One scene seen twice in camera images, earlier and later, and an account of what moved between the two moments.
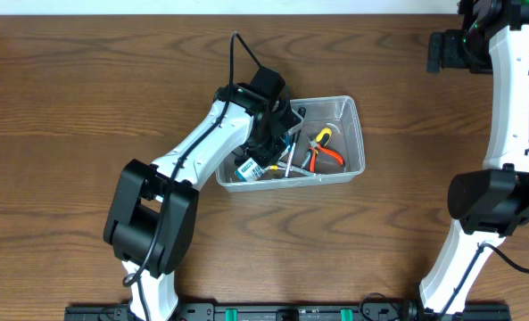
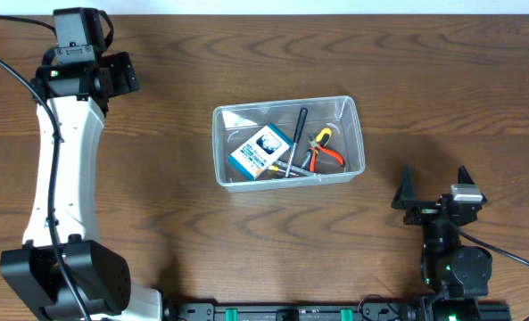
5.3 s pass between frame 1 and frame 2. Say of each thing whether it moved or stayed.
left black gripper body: moved
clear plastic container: stayed
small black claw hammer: stayed
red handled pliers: stayed
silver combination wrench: stayed
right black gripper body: moved
